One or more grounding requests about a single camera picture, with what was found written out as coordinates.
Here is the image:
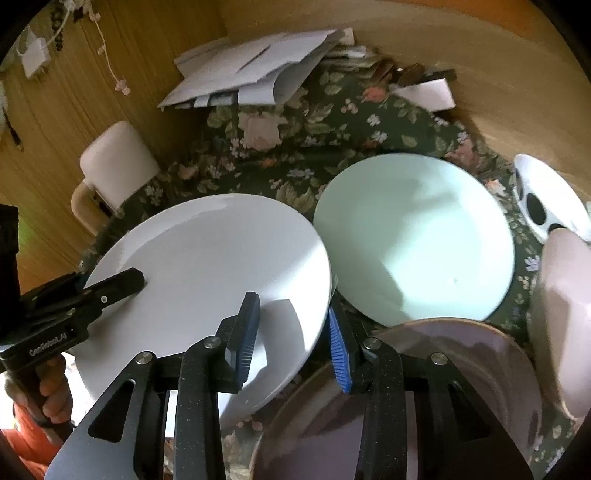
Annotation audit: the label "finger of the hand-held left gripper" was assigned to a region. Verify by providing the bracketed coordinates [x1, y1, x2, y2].
[69, 268, 145, 324]
[19, 272, 90, 306]

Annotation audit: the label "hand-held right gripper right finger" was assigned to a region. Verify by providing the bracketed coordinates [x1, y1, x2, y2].
[329, 307, 534, 480]

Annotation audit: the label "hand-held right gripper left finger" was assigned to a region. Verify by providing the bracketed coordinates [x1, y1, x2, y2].
[44, 292, 262, 480]

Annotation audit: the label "white plate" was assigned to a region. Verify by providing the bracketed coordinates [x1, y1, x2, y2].
[74, 194, 333, 430]

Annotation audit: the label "mint green plate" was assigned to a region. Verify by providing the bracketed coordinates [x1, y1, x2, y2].
[313, 153, 515, 326]

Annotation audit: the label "person's left forearm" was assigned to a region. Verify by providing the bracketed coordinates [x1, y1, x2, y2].
[0, 401, 63, 467]

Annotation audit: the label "person's left hand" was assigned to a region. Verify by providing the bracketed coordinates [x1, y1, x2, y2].
[4, 354, 75, 430]

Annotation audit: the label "dark floral tablecloth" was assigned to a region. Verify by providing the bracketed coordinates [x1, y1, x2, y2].
[78, 55, 583, 480]

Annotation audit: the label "pale pink plate at edge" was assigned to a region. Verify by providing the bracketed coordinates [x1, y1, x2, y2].
[526, 228, 591, 421]

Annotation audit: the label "white power adapter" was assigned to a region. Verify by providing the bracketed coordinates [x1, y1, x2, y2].
[21, 39, 51, 79]

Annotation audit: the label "dark hanging beads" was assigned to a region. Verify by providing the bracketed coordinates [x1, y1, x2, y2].
[48, 7, 88, 54]

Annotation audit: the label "white folded cardboard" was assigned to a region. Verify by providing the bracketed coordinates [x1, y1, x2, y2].
[157, 28, 354, 109]

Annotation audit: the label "white bowl with black spots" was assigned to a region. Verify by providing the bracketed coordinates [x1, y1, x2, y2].
[513, 154, 591, 243]

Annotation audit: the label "small white box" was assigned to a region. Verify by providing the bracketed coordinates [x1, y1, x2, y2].
[392, 78, 455, 112]

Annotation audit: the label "stack of booklets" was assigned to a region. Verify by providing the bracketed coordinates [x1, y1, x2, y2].
[325, 39, 384, 68]

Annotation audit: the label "pale mug with beige handle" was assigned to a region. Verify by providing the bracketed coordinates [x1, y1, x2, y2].
[71, 121, 160, 236]

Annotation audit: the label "white cord with clips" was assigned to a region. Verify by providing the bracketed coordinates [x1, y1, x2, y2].
[81, 0, 132, 95]

